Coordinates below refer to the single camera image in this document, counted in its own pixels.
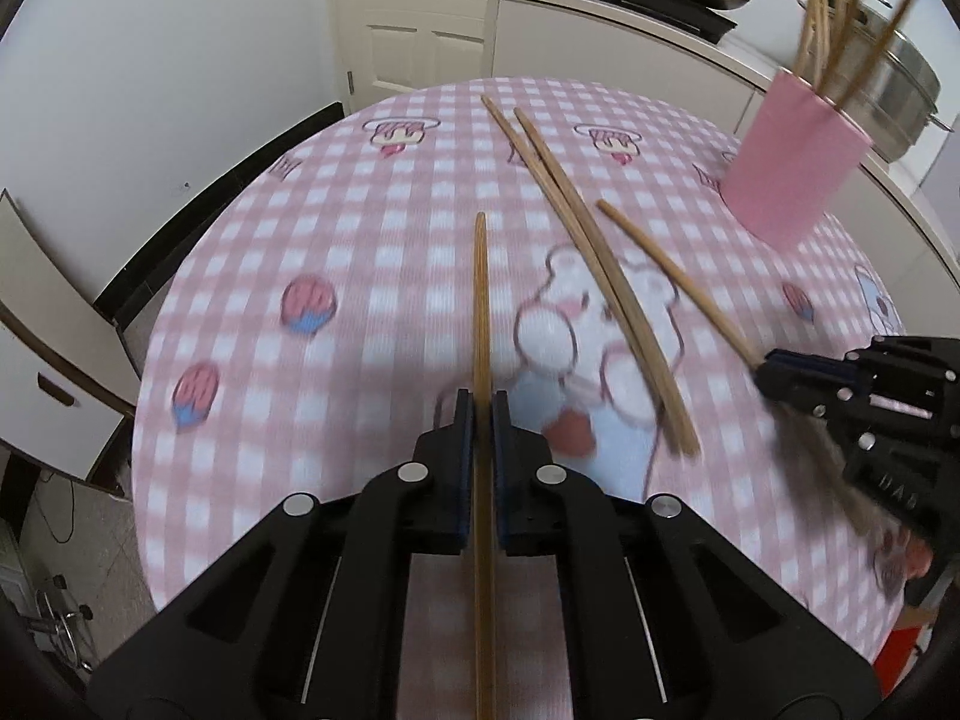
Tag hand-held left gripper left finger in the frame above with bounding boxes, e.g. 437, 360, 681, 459
88, 388, 476, 720

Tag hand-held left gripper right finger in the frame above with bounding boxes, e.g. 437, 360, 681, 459
491, 392, 884, 720

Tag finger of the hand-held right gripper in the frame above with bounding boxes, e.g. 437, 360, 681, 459
765, 337, 960, 391
754, 369, 938, 451

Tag brown wooden chopstick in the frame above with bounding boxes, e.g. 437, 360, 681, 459
514, 109, 702, 457
471, 212, 497, 720
480, 94, 695, 458
596, 199, 762, 374

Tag pink cup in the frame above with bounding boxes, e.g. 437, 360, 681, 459
718, 67, 875, 252

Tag bunch of chopsticks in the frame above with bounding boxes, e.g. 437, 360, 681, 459
793, 0, 927, 110

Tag red object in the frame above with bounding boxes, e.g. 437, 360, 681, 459
874, 607, 935, 687

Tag pink checkered tablecloth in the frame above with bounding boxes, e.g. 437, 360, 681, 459
131, 75, 931, 720

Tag stainless steel steamer pot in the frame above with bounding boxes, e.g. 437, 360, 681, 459
817, 0, 946, 166

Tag white kitchen cabinet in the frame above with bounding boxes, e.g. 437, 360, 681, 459
484, 0, 960, 286

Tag black induction cooktop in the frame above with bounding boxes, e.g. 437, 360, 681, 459
551, 0, 740, 46

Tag white panel door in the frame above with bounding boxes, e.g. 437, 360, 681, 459
330, 0, 556, 117

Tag white side cabinet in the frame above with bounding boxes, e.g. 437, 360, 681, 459
0, 190, 142, 482

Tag black cable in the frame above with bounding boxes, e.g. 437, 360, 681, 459
41, 474, 77, 545

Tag metal frame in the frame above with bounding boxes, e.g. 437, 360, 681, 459
22, 574, 98, 672

